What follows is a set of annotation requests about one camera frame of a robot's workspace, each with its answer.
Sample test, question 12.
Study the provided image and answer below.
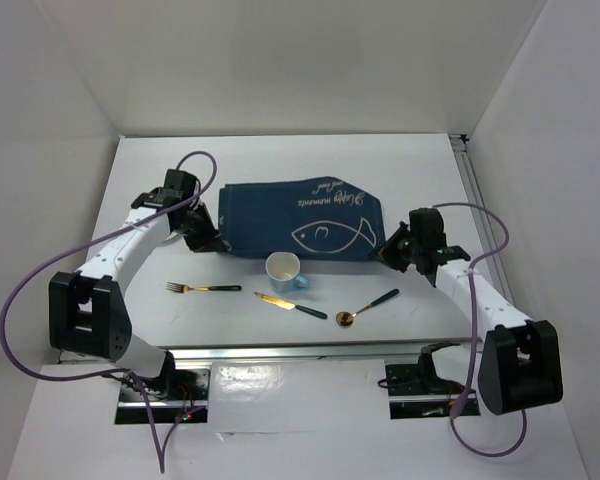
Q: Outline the white and blue mug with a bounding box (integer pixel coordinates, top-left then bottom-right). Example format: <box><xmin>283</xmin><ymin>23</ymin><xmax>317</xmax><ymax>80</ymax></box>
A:
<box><xmin>265</xmin><ymin>252</ymin><xmax>310</xmax><ymax>292</ymax></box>

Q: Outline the blue fish placemat cloth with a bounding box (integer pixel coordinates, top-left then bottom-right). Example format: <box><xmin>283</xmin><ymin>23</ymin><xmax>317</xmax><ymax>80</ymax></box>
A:
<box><xmin>218</xmin><ymin>176</ymin><xmax>386</xmax><ymax>262</ymax></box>

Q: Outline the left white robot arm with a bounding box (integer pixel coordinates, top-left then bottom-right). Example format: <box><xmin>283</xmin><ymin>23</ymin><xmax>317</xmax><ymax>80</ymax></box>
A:
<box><xmin>49</xmin><ymin>187</ymin><xmax>228</xmax><ymax>399</ymax></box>

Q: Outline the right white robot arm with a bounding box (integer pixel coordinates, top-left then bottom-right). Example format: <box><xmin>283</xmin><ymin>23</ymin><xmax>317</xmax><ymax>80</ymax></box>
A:
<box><xmin>371</xmin><ymin>205</ymin><xmax>563</xmax><ymax>419</ymax></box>

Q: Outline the white plate with rings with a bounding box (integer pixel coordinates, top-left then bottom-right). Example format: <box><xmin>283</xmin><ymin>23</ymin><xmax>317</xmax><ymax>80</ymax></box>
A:
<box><xmin>160</xmin><ymin>232</ymin><xmax>182</xmax><ymax>247</ymax></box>

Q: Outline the gold fork green handle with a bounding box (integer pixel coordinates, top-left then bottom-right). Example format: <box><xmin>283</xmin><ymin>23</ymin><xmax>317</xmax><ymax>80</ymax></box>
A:
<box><xmin>166</xmin><ymin>282</ymin><xmax>242</xmax><ymax>294</ymax></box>

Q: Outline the gold spoon green handle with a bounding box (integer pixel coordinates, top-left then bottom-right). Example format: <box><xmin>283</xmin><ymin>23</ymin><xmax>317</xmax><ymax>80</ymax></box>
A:
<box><xmin>336</xmin><ymin>288</ymin><xmax>400</xmax><ymax>328</ymax></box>

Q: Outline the aluminium front rail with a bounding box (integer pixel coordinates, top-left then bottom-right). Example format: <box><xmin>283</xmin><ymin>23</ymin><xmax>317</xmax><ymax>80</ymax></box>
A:
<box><xmin>162</xmin><ymin>338</ymin><xmax>470</xmax><ymax>363</ymax></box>

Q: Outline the gold knife green handle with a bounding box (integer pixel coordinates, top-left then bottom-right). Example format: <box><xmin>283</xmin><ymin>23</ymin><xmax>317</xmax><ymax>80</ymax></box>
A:
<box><xmin>254</xmin><ymin>292</ymin><xmax>328</xmax><ymax>320</ymax></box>

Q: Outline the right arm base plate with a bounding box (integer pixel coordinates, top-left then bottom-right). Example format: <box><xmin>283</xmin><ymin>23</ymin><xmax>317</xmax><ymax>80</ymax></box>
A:
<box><xmin>377</xmin><ymin>341</ymin><xmax>464</xmax><ymax>420</ymax></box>

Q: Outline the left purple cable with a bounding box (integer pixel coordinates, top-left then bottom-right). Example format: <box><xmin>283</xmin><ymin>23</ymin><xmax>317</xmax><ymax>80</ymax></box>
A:
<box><xmin>0</xmin><ymin>150</ymin><xmax>218</xmax><ymax>474</ymax></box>

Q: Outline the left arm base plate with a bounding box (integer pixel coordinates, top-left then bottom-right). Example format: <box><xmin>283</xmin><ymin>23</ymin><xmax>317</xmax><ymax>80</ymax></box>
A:
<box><xmin>114</xmin><ymin>366</ymin><xmax>211</xmax><ymax>425</ymax></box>

